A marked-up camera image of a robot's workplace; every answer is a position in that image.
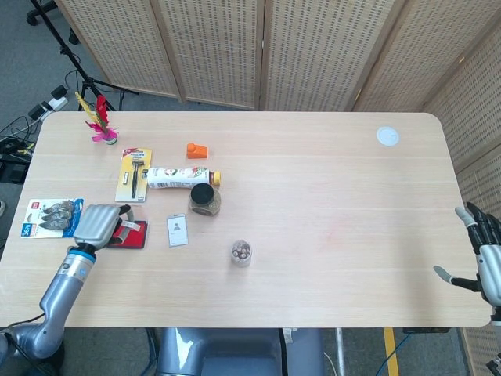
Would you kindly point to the black lid spice jar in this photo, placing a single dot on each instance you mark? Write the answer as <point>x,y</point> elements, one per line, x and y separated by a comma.
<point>203,194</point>

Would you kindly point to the white bottle orange cap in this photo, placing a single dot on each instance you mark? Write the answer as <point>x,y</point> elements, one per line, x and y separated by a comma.
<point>176,178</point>

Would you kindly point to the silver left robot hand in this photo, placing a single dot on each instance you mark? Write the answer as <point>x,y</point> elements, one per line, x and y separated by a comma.
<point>96,225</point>

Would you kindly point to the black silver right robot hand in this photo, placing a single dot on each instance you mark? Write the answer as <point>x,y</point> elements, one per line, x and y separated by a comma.
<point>489,266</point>

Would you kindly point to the white ID card badge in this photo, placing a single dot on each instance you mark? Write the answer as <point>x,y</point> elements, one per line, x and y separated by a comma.
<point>178,231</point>

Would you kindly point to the yellow razor blister pack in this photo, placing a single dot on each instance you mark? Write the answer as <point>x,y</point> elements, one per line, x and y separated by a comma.
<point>129,188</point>

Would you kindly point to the black tripod stand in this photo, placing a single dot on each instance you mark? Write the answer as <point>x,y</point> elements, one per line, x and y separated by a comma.
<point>87,82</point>

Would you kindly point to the white power strip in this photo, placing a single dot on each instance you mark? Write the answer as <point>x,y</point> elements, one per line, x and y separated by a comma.
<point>56,103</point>

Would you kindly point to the black chair caster base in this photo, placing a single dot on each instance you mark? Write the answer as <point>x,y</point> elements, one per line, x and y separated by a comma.
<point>33,17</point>

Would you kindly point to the orange plastic block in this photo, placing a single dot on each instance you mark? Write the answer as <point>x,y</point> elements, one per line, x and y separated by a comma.
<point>197,151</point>

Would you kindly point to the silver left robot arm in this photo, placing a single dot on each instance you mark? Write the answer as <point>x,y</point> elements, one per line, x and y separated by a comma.
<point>58,286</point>

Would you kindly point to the colourful feather shuttlecock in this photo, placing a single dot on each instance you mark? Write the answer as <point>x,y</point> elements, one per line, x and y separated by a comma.
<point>102,117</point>

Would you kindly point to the clear cup with nuts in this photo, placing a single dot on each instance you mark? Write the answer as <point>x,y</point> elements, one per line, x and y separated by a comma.
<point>240,252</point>

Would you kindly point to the black box under table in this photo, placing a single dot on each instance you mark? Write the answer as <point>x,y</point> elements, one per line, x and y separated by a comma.
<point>426,330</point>

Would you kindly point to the red rectangular tray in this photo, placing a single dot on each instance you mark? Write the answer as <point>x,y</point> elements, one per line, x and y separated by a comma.
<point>138,239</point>

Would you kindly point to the blue blister pack of clips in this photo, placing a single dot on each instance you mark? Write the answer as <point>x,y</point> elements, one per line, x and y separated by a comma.
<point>39,219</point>

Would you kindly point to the white table leg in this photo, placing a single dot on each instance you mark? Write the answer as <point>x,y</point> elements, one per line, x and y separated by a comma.
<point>339,348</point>

